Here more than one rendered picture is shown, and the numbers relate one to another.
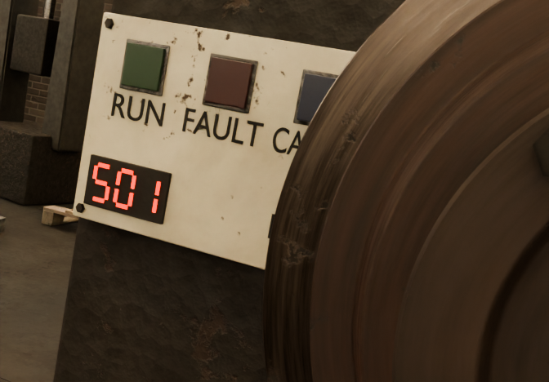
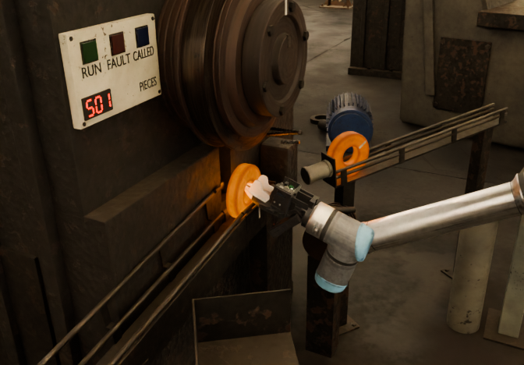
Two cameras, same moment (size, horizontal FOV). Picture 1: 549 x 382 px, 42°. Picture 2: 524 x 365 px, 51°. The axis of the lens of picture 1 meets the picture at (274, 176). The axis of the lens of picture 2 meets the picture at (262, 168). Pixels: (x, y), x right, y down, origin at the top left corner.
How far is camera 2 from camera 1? 1.15 m
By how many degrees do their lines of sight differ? 82
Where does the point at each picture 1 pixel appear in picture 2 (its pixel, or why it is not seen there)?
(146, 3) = (68, 23)
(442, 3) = (217, 3)
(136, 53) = (87, 47)
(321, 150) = (207, 50)
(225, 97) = (119, 49)
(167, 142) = (104, 77)
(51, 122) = not seen: outside the picture
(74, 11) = not seen: outside the picture
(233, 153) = (124, 69)
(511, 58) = (237, 13)
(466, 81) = (231, 21)
